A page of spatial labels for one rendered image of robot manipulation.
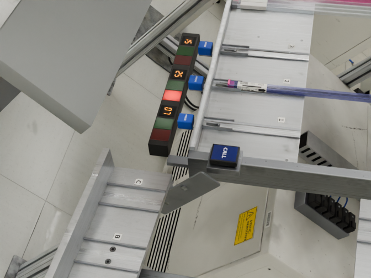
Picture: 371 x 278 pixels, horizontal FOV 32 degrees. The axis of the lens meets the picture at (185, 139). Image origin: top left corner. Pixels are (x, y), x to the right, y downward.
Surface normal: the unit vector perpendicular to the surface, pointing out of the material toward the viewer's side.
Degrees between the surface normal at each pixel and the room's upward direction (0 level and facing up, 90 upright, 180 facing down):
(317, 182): 90
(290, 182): 90
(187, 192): 90
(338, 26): 90
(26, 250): 0
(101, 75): 0
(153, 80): 0
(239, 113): 43
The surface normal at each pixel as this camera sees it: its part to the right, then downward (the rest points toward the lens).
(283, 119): -0.06, -0.65
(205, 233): -0.75, -0.53
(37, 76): 0.63, -0.40
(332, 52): -0.20, 0.75
